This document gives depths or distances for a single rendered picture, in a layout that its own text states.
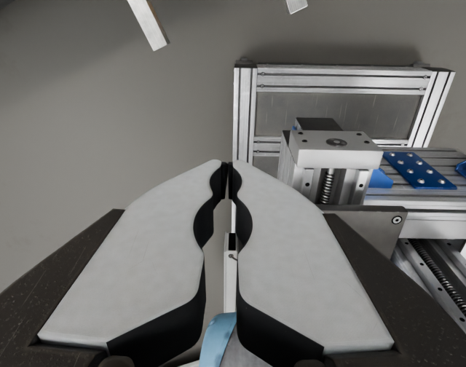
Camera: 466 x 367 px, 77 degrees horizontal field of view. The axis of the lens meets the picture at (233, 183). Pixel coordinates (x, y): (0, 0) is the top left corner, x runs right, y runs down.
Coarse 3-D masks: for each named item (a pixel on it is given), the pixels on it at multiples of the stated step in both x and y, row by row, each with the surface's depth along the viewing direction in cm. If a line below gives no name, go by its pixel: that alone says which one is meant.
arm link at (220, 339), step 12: (228, 312) 41; (216, 324) 38; (228, 324) 38; (204, 336) 38; (216, 336) 36; (228, 336) 36; (204, 348) 36; (216, 348) 35; (228, 348) 35; (240, 348) 35; (204, 360) 35; (216, 360) 34; (228, 360) 35; (240, 360) 34; (252, 360) 34
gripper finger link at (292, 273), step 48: (240, 192) 9; (288, 192) 9; (240, 240) 9; (288, 240) 7; (336, 240) 7; (240, 288) 6; (288, 288) 6; (336, 288) 6; (240, 336) 6; (288, 336) 5; (336, 336) 5; (384, 336) 5
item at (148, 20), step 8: (128, 0) 52; (136, 0) 52; (144, 0) 52; (136, 8) 52; (144, 8) 52; (152, 8) 54; (136, 16) 53; (144, 16) 53; (152, 16) 53; (144, 24) 53; (152, 24) 53; (160, 24) 55; (144, 32) 54; (152, 32) 54; (160, 32) 54; (152, 40) 55; (160, 40) 55; (168, 40) 57; (152, 48) 56
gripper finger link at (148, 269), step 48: (192, 192) 9; (144, 240) 7; (192, 240) 7; (96, 288) 6; (144, 288) 6; (192, 288) 6; (48, 336) 5; (96, 336) 5; (144, 336) 6; (192, 336) 6
